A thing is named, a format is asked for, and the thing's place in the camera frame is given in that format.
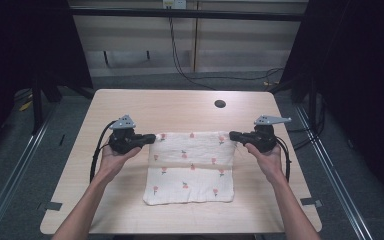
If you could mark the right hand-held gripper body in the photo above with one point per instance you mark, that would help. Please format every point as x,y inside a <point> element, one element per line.
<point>263,136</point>

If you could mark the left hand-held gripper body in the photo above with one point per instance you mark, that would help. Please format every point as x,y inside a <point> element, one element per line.
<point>125,138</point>

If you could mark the cream cloth with pink flowers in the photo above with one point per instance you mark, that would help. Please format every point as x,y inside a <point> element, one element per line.
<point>190,166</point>

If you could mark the person's right hand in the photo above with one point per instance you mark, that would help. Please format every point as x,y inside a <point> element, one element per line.
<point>268,163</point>

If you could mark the person's left hand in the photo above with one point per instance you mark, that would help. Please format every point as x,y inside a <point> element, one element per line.
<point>113,163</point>

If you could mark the round black table grommet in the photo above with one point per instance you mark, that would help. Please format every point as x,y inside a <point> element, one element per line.
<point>220,103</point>

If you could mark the grey tape strip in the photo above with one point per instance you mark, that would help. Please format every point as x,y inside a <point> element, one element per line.
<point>310,202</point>
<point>51,206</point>

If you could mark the yellow floor tape piece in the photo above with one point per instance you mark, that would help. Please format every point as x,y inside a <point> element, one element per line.
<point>25,106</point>

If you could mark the black curtain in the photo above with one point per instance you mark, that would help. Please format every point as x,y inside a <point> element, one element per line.
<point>363,83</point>
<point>20,43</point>

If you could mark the metal floor rail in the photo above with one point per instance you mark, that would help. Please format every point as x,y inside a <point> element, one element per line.
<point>333,180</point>
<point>10,190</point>

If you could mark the black metal stand post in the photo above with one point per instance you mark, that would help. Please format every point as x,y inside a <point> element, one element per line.
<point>37,106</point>

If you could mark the black horizontal frame bar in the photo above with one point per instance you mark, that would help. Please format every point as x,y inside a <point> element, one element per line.
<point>180,14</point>

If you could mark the white wall outlet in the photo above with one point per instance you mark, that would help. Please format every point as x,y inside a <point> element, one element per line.
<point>175,3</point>

